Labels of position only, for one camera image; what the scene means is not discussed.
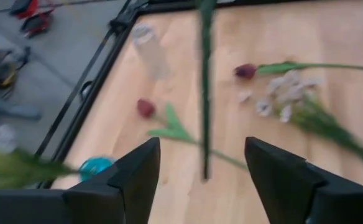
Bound teal textured glass vase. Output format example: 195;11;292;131
78;156;116;183

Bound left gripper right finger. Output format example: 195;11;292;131
245;136;363;224

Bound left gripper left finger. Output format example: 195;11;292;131
62;136;161;224

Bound clear textured glass vase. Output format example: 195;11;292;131
131;23;172;80

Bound dark red artificial tulip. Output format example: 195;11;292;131
137;98;249;172
233;61;363;79

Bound red and black floor object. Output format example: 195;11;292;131
9;0;41;19
19;11;55;39

